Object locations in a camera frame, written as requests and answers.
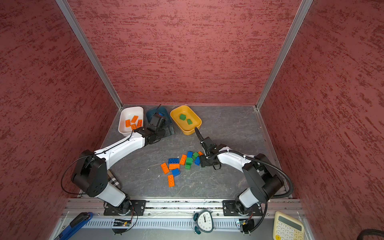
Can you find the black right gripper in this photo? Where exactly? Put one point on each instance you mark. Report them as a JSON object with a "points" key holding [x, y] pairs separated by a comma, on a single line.
{"points": [[204, 163]]}

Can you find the green lego brick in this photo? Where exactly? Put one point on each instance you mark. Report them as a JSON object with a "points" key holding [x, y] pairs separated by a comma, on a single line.
{"points": [[183, 117]]}

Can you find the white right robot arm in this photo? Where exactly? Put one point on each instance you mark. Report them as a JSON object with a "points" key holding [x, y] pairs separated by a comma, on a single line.
{"points": [[264, 180]]}

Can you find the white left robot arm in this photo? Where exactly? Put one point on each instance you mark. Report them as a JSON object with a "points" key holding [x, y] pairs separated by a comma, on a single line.
{"points": [[91, 170]]}

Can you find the dark teal plastic bin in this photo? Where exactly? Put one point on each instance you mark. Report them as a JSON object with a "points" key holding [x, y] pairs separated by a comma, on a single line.
{"points": [[162, 111]]}

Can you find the blue lego right centre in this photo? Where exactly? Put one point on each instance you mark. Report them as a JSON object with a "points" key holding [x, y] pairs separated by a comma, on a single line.
{"points": [[197, 161]]}

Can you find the orange lego upright centre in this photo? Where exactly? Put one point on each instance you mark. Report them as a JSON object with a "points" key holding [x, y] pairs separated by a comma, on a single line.
{"points": [[134, 119]]}

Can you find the blue lego long middle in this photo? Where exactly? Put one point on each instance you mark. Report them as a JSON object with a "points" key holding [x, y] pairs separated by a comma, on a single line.
{"points": [[173, 161]]}

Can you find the white plastic bin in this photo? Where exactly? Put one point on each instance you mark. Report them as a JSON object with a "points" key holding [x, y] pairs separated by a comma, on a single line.
{"points": [[130, 118]]}

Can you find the orange lego long left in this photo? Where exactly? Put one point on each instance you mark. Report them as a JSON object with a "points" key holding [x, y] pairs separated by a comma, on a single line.
{"points": [[165, 168]]}

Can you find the orange lego long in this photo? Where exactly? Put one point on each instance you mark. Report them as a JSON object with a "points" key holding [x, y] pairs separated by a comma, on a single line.
{"points": [[165, 168], [171, 181]]}

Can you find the yellow plastic bin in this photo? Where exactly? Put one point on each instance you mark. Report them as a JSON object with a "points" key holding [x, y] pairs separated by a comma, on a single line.
{"points": [[183, 125]]}

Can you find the orange lego middle flat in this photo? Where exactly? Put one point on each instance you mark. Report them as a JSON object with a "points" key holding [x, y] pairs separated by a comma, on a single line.
{"points": [[174, 166]]}

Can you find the blue lego front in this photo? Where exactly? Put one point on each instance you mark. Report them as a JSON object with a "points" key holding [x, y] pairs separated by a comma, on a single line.
{"points": [[176, 172]]}

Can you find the orange lego long front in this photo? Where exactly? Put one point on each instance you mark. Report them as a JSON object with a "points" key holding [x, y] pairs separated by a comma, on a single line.
{"points": [[171, 181]]}

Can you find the checkered cloth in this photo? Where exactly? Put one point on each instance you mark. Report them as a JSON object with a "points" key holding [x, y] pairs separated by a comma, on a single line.
{"points": [[113, 180]]}

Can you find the teal alarm clock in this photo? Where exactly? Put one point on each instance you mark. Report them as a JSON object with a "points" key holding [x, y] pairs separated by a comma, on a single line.
{"points": [[203, 222]]}

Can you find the yellow calculator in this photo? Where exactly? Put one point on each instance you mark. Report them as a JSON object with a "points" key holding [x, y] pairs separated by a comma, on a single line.
{"points": [[287, 228]]}

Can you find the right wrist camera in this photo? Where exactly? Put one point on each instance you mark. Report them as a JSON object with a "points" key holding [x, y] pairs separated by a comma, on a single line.
{"points": [[207, 144]]}

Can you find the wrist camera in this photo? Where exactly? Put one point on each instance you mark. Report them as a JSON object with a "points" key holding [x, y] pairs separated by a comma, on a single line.
{"points": [[157, 122], [207, 144]]}

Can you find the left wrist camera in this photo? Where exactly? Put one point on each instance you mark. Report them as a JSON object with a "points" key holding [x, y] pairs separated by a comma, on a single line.
{"points": [[157, 122]]}

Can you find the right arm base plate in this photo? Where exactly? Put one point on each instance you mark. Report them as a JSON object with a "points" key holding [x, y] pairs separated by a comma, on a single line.
{"points": [[234, 208]]}

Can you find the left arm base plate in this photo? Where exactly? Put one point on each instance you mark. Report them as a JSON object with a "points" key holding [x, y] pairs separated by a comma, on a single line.
{"points": [[126, 208]]}

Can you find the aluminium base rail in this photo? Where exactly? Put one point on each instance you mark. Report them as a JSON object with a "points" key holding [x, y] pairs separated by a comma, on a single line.
{"points": [[173, 214]]}

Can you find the blue handled tool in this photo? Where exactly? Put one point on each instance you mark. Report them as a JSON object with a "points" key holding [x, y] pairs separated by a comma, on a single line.
{"points": [[75, 225]]}

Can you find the aluminium corner post left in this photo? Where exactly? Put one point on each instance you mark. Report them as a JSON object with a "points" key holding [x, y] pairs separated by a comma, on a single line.
{"points": [[79, 33]]}

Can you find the aluminium corner post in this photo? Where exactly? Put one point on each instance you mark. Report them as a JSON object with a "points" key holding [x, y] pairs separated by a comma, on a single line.
{"points": [[291, 35], [79, 33]]}

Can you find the aluminium corner post right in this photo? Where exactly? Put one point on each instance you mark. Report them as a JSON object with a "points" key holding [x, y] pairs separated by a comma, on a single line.
{"points": [[291, 35]]}

